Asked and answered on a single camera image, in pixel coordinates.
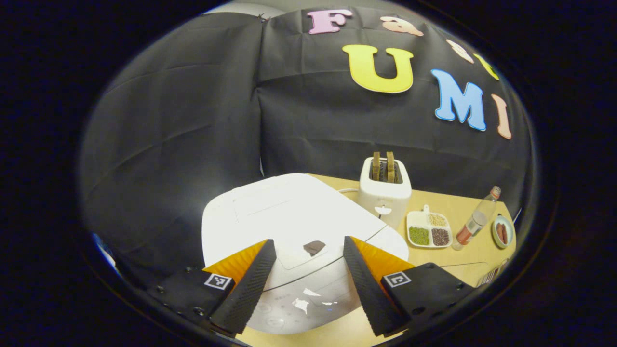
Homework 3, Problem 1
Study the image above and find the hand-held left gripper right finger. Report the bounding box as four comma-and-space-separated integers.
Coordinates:
343, 236, 476, 338

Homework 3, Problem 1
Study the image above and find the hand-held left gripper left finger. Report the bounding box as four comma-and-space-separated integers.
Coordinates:
147, 238, 278, 338

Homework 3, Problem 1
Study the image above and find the white rice cooker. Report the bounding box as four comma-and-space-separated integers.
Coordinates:
201, 173, 410, 336

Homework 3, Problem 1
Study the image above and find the metal wire chopstick holder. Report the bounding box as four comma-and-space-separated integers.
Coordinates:
474, 260, 510, 289

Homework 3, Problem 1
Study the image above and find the white divided grain dish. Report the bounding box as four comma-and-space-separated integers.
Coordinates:
406, 204, 454, 249

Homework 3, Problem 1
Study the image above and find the white toaster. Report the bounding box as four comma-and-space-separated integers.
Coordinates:
359, 157, 413, 231

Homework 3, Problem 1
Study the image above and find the clear plastic bottle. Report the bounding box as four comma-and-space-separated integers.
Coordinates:
452, 186, 502, 252

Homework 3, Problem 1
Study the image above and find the pale green plate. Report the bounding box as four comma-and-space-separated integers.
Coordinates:
491, 214, 514, 249

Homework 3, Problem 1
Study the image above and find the blue and white object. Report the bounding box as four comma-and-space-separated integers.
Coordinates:
91, 233, 117, 271

